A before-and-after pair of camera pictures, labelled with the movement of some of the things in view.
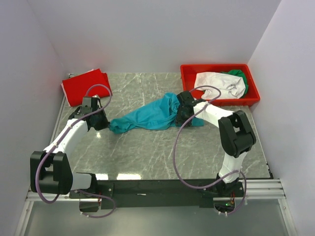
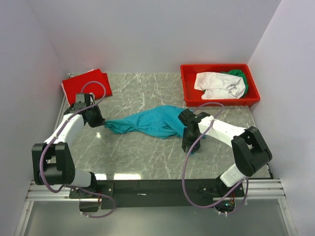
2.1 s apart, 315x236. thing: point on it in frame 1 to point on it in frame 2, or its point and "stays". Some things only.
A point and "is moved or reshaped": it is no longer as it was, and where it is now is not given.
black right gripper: (179, 119) to (185, 141)
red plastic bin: (189, 73) stays
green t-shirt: (239, 73) stays
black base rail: (154, 193) stays
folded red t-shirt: (76, 87) stays
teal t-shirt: (160, 114) is moved or reshaped
